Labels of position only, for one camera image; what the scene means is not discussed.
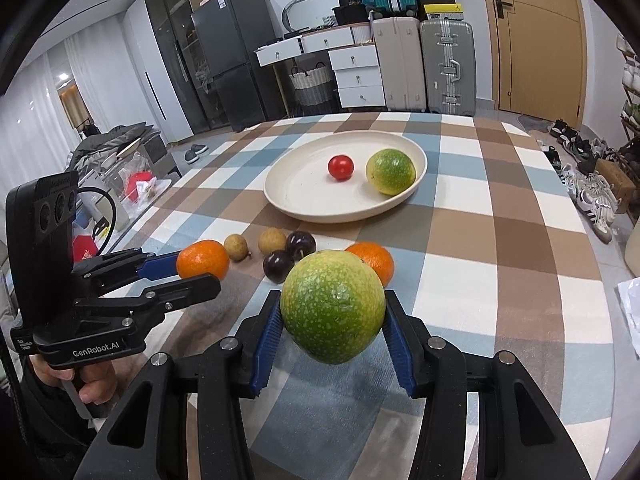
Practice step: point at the cream round plate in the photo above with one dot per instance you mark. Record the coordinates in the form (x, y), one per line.
(324, 180)

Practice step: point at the white drawer desk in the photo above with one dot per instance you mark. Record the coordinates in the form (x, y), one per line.
(352, 56)

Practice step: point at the orange mandarin front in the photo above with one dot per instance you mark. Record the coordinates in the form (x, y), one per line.
(203, 257)

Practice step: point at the checkered tablecloth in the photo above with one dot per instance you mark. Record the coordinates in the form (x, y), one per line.
(489, 253)

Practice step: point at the orange mandarin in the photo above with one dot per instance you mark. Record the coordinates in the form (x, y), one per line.
(377, 257)
(203, 257)

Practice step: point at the black refrigerator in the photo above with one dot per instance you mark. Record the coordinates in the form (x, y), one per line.
(230, 32)

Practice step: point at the wooden shoe rack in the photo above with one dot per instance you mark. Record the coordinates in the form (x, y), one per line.
(628, 154)

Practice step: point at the person's left hand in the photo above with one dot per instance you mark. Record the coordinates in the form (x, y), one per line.
(100, 379)

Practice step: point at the woven laundry basket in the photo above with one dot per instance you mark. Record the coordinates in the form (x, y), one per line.
(313, 87)

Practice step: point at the silver suitcase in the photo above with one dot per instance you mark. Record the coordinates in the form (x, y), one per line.
(449, 66)

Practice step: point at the large green yellow fruit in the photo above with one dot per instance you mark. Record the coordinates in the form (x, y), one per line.
(333, 305)

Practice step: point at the brown longan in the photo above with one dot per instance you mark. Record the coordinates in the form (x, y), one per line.
(236, 247)
(270, 240)

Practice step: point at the oval mirror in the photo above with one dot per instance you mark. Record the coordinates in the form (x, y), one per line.
(308, 14)

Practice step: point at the red cherry tomato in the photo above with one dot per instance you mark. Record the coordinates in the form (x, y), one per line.
(341, 167)

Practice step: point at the dark plum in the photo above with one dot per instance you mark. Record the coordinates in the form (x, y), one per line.
(277, 265)
(300, 244)

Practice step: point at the wooden door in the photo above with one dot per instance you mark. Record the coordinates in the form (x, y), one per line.
(539, 57)

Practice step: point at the small yellow green fruit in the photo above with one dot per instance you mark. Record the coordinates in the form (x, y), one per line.
(390, 171)

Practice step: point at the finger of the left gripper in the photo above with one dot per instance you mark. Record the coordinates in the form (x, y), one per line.
(169, 296)
(117, 269)

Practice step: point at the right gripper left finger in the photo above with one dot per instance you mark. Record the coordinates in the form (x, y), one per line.
(145, 435)

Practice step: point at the beige suitcase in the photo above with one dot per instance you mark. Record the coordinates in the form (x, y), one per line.
(397, 41)

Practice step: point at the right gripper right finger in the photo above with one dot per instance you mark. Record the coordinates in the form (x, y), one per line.
(520, 436)

